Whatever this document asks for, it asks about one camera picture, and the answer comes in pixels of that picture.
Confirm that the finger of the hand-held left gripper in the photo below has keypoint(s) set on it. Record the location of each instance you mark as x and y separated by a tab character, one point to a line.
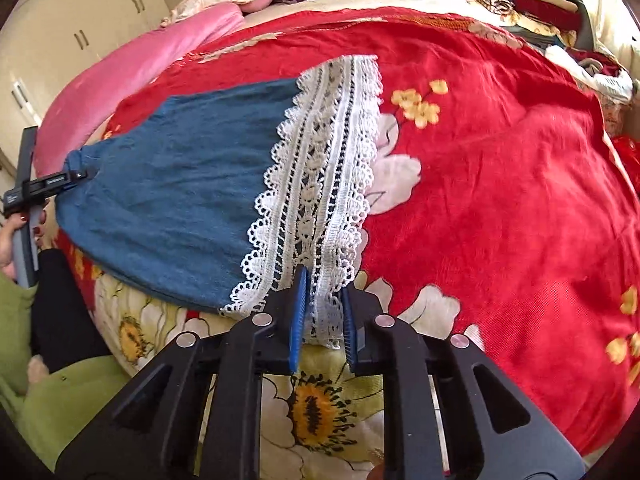
76	176

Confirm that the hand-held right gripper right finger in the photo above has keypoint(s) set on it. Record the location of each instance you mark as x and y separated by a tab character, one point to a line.
349	330

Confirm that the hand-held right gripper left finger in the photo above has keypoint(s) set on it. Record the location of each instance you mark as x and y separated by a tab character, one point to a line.
300	310

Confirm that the blue denim pants lace hem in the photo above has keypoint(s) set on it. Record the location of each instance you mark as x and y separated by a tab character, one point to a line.
175	160

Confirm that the person's left hand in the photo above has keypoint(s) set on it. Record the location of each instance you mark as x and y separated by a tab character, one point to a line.
10	247

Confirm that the pink plush blanket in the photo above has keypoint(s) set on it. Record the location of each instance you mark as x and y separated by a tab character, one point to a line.
130	70

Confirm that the cream wardrobe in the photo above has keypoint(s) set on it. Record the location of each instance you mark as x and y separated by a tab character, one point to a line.
65	15

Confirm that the red floral bedspread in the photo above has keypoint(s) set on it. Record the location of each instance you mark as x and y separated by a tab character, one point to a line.
500	185

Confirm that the person's green jacket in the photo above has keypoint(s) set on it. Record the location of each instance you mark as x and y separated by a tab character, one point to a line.
75	400

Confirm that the pile of folded clothes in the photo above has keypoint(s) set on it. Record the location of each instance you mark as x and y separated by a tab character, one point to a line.
530	5

